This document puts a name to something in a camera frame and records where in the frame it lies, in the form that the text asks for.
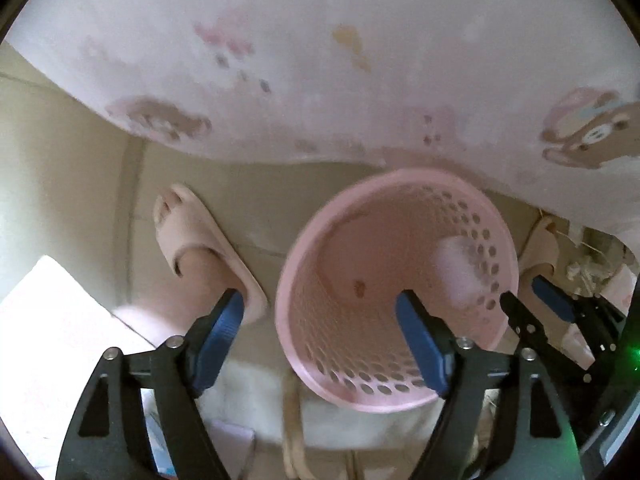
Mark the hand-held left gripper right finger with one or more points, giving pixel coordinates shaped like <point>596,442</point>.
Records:
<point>420,340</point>

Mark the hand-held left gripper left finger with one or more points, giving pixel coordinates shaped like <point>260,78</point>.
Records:
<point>220,330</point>

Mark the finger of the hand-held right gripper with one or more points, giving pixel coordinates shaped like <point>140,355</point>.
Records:
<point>525,327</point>
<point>552,299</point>

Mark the pink perforated plastic basket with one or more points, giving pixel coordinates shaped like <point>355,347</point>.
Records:
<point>390,230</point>

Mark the pink foam slipper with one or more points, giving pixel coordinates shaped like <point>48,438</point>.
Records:
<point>200,230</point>
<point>540,245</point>

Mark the left foot in pink slipper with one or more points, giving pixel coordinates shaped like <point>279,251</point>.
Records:
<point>200,275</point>

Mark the pink printed cloth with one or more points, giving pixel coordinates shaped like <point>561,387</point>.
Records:
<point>620,282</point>

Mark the white crumpled tissue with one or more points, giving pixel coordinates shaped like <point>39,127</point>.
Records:
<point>457,270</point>

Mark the white pink-print pajama leg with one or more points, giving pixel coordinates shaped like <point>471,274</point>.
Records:
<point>50,320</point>

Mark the pink bear-print bed sheet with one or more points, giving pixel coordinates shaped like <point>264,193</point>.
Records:
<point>320,60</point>

